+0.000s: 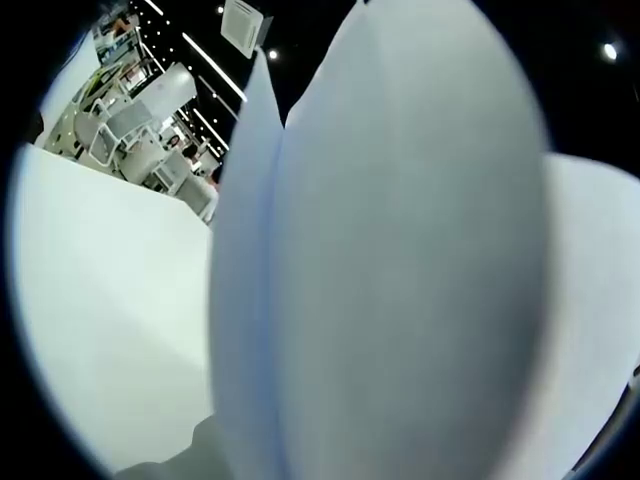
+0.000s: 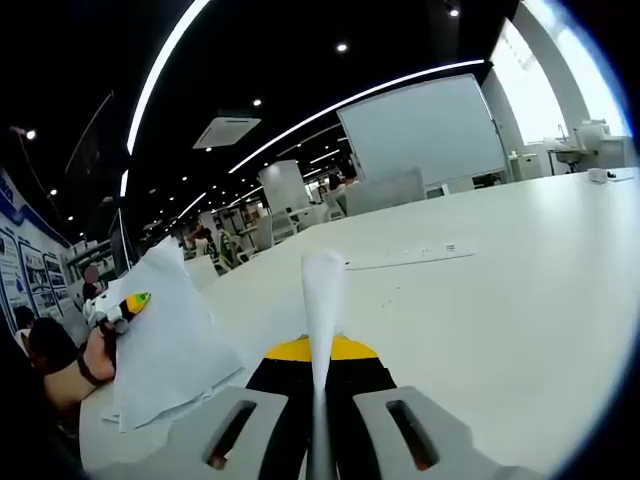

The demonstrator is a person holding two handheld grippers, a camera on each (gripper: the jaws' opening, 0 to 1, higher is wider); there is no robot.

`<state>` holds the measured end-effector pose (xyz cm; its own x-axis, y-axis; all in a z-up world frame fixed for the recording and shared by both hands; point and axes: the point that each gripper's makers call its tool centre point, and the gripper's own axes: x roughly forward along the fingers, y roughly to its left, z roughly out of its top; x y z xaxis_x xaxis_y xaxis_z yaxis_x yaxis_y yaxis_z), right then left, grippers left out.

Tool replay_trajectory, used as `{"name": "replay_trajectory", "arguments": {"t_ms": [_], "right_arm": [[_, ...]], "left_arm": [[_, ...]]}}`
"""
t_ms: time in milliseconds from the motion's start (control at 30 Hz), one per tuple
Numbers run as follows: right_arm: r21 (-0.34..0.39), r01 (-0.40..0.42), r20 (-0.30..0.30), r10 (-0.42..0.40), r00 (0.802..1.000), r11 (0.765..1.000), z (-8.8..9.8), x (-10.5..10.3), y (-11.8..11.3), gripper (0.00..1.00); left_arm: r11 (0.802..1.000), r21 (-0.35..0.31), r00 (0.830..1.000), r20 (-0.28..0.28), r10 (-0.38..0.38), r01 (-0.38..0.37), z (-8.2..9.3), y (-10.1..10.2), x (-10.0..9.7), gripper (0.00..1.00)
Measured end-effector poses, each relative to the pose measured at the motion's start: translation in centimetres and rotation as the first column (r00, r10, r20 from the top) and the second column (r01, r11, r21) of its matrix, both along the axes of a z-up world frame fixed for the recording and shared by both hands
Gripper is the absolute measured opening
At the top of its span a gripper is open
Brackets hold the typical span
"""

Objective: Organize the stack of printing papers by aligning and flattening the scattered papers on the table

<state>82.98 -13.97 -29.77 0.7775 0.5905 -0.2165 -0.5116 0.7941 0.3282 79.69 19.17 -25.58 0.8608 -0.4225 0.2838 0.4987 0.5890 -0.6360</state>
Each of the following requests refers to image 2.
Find recessed table socket strip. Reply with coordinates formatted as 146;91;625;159
344;239;480;272

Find large white board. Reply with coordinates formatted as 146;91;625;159
337;73;509;182

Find steel sink stand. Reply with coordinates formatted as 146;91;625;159
547;124;599;166

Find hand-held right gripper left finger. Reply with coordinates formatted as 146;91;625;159
87;338;322;480

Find green office chair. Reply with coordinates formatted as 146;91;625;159
213;232;252;275

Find ceiling air conditioner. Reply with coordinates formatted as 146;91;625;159
192;116;263;151

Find bright window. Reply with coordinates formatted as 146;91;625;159
492;0;632;146

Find long ceiling light strip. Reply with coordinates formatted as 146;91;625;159
228;59;486;175
127;0;211;156

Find black monitor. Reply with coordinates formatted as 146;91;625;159
110;209;139;275

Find white pillar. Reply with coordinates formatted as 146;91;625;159
257;159;310;217

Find round ceiling spot lights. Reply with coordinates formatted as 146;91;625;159
24;7;461;236

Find white office chair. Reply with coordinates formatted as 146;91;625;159
269;209;301;246
324;192;349;221

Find white printing paper sheet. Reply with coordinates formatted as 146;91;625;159
301;248;350;480

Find white cabinet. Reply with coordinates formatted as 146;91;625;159
507;149;544;181

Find stack of white printing papers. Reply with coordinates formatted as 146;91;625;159
102;237;250;435

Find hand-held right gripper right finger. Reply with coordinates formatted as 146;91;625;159
324;335;546;480

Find black wristband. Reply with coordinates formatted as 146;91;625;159
77;355;104;387

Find person's left hand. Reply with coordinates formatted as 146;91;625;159
79;319;120;387

